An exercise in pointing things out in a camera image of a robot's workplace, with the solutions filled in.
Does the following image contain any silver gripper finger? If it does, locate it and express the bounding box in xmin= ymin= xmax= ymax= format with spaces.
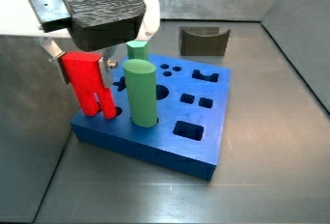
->
xmin=99 ymin=46 xmax=119 ymax=88

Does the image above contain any green hexagonal peg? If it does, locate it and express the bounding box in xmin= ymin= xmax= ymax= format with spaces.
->
xmin=127 ymin=41 xmax=148 ymax=60

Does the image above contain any green round peg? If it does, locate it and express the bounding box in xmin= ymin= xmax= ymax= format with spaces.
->
xmin=123 ymin=59 xmax=157 ymax=127

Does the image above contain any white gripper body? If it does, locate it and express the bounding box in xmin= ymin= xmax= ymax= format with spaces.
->
xmin=0 ymin=0 xmax=163 ymax=42

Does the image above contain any red square-circle block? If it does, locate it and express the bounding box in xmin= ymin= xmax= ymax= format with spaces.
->
xmin=61 ymin=51 xmax=116 ymax=119

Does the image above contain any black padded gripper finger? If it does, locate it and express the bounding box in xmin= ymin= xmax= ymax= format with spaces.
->
xmin=40 ymin=38 xmax=69 ymax=84

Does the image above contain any blue foam peg board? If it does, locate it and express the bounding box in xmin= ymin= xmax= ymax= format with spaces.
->
xmin=70 ymin=55 xmax=231 ymax=181

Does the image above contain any black curved fixture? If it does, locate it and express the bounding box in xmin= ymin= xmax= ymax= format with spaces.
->
xmin=179 ymin=27 xmax=231 ymax=56

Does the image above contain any black cable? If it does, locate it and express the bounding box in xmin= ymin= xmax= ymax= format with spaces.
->
xmin=14 ymin=0 xmax=74 ymax=33

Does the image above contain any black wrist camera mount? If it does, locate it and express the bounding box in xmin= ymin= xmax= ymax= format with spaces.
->
xmin=62 ymin=0 xmax=145 ymax=51

